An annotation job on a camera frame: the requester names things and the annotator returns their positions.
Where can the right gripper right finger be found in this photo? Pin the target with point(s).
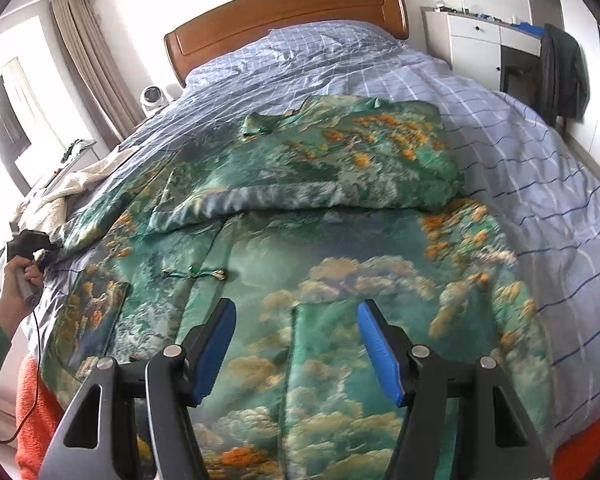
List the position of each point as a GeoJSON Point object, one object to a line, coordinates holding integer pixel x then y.
{"type": "Point", "coordinates": [495, 438]}

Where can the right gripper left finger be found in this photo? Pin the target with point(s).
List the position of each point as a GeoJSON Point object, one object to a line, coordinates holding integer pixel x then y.
{"type": "Point", "coordinates": [96, 438]}

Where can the green patterned silk garment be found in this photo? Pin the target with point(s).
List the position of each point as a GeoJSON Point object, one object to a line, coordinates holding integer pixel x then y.
{"type": "Point", "coordinates": [297, 218]}

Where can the person's left hand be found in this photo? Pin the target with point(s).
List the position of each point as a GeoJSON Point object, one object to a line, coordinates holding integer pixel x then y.
{"type": "Point", "coordinates": [12, 307]}

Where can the cream blanket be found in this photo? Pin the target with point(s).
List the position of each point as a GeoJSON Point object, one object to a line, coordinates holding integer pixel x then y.
{"type": "Point", "coordinates": [48, 212]}

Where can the white bedside table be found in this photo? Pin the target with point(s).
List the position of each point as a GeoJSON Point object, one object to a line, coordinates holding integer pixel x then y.
{"type": "Point", "coordinates": [41, 162]}

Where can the orange fuzzy mat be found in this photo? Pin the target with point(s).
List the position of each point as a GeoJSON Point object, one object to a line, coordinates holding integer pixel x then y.
{"type": "Point", "coordinates": [37, 432]}

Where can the beige curtain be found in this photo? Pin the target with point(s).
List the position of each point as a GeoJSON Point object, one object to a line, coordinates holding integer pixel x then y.
{"type": "Point", "coordinates": [86, 46]}

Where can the white round fan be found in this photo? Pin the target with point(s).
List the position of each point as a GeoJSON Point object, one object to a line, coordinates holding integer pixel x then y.
{"type": "Point", "coordinates": [153, 99]}

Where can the blue plaid duvet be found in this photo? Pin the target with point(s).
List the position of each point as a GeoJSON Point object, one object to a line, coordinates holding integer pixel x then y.
{"type": "Point", "coordinates": [547, 203]}

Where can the dark jacket on chair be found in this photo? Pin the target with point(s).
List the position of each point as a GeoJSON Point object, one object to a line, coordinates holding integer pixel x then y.
{"type": "Point", "coordinates": [564, 90]}

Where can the white desk with drawers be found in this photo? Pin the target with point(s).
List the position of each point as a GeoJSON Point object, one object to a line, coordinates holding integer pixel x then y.
{"type": "Point", "coordinates": [486, 51]}

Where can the brown wooden headboard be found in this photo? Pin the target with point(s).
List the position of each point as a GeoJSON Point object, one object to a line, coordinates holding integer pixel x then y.
{"type": "Point", "coordinates": [237, 23]}

